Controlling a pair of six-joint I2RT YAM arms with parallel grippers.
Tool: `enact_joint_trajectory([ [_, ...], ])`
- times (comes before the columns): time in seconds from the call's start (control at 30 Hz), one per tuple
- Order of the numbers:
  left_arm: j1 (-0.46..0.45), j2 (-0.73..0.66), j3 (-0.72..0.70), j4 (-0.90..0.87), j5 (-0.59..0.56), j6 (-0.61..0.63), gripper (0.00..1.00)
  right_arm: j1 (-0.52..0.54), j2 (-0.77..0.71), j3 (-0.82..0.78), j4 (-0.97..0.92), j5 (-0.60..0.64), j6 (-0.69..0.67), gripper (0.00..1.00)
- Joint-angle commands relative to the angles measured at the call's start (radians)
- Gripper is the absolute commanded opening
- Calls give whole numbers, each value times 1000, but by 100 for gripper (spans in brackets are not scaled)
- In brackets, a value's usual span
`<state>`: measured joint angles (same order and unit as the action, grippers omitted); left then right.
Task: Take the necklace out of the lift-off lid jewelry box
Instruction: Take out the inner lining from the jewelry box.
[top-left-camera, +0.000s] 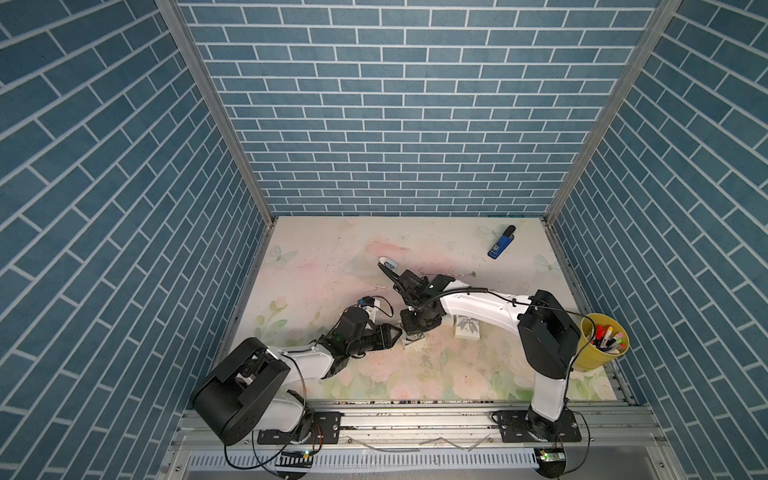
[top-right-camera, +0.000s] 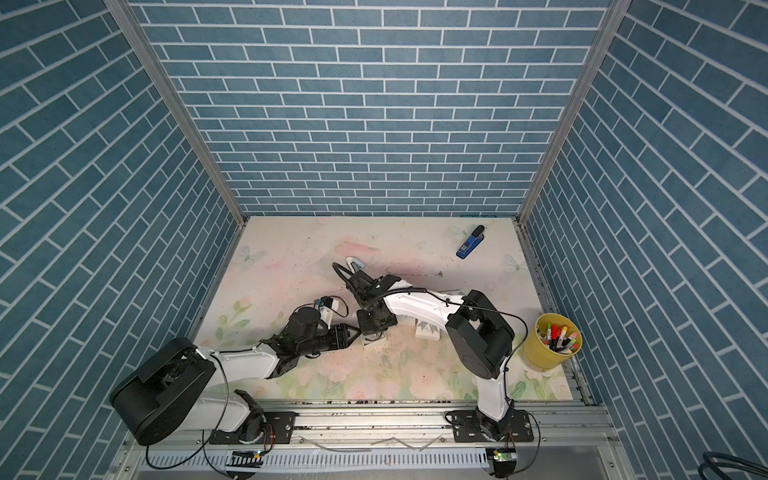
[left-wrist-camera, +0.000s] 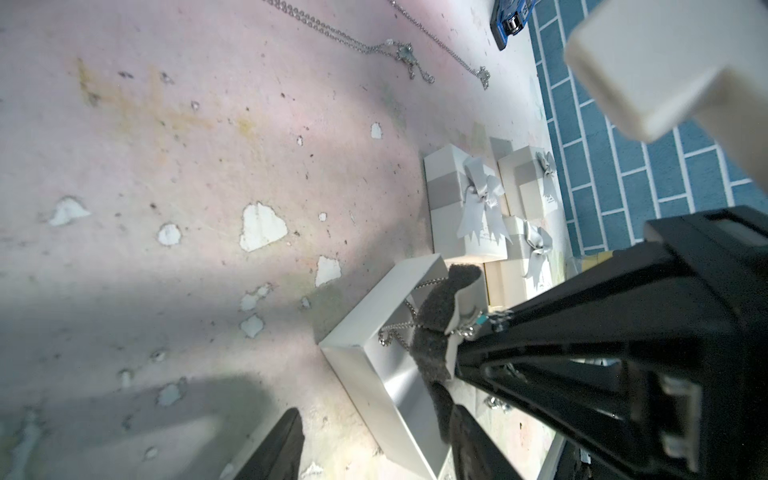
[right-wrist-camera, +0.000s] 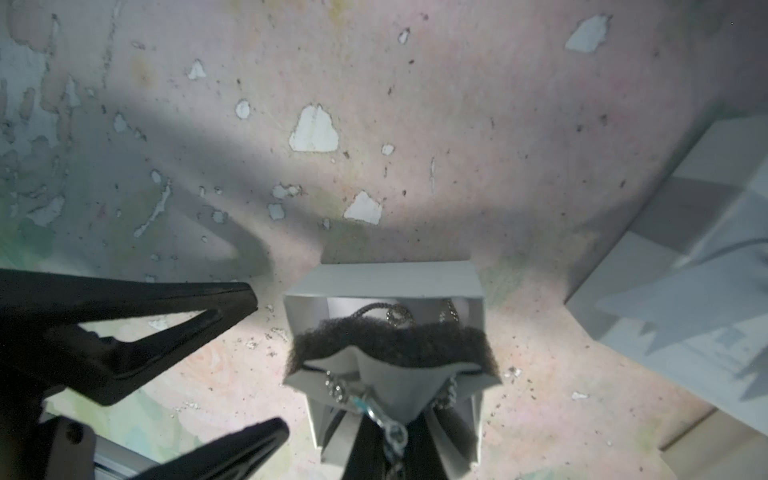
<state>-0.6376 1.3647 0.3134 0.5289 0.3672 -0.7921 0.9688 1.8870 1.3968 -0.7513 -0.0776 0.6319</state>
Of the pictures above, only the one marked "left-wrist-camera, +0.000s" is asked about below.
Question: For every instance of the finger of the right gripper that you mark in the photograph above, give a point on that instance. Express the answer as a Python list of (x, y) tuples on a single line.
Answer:
[(640, 425), (642, 306)]

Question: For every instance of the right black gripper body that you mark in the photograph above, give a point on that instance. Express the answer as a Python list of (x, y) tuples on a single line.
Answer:
[(726, 251)]

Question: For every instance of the white bow gift box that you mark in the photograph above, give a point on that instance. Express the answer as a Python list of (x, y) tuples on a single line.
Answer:
[(526, 272), (465, 199)]

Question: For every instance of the white bow box lid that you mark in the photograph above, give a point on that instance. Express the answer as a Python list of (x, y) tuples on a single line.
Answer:
[(531, 185)]

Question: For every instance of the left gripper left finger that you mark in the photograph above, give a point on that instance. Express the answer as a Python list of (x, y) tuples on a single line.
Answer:
[(278, 457)]

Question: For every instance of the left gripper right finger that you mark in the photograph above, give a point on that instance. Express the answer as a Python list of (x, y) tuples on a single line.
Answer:
[(475, 455)]

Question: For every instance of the blue black stapler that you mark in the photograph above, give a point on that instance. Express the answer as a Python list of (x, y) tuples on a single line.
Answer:
[(508, 19)]

